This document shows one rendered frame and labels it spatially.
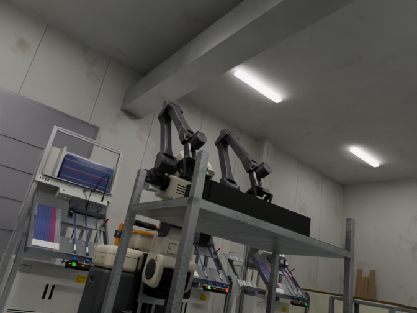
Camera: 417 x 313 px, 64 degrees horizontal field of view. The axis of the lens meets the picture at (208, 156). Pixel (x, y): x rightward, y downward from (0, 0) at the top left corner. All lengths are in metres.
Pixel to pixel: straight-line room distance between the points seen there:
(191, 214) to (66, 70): 5.88
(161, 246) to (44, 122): 4.73
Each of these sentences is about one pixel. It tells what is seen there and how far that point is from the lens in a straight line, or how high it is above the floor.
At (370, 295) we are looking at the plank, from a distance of 10.63.
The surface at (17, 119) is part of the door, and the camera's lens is 6.18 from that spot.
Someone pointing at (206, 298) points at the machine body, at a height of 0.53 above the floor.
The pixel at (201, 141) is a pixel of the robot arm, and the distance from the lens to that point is 1.50.
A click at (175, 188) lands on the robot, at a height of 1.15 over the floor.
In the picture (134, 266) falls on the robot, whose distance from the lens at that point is 2.00.
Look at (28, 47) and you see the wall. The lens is 6.71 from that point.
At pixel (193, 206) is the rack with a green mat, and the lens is 1.00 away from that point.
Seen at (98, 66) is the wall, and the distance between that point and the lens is 6.98.
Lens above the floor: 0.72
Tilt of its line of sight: 20 degrees up
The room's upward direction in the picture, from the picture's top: 11 degrees clockwise
